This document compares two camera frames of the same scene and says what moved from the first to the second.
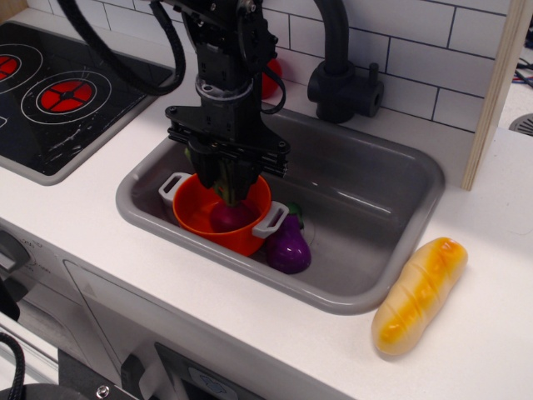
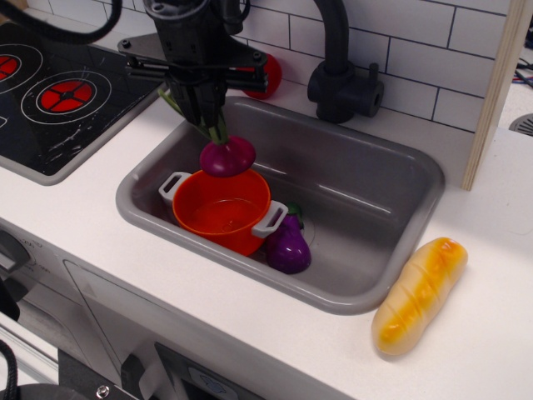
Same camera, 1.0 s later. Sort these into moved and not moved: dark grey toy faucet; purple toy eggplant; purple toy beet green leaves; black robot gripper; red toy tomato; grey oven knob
Moved: black robot gripper; purple toy beet green leaves
Not moved: grey oven knob; purple toy eggplant; dark grey toy faucet; red toy tomato
